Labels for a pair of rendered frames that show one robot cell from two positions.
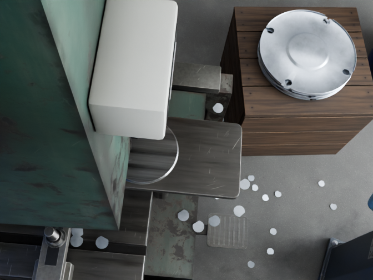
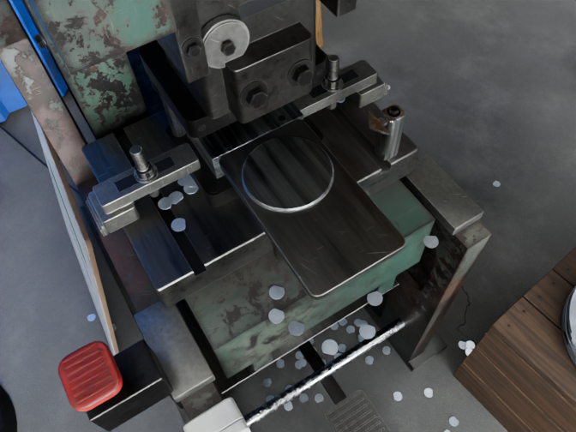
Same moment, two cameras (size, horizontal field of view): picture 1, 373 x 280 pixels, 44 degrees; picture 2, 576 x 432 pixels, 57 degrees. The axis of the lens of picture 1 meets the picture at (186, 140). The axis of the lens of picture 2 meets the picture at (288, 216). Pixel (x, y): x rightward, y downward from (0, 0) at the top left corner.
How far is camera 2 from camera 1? 0.39 m
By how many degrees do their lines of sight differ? 30
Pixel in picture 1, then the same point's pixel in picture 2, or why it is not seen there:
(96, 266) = (151, 237)
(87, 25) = not seen: outside the picture
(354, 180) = not seen: outside the picture
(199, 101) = (419, 219)
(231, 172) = (339, 271)
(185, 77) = (432, 188)
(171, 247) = (232, 305)
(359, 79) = not seen: outside the picture
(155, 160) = (285, 189)
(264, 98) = (536, 331)
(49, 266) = (114, 188)
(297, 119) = (555, 395)
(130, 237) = (202, 245)
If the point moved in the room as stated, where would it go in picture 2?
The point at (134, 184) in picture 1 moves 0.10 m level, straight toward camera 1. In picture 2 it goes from (244, 190) to (186, 238)
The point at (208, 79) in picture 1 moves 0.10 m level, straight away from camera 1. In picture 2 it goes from (454, 210) to (507, 188)
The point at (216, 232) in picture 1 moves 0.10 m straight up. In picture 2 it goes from (346, 413) to (349, 402)
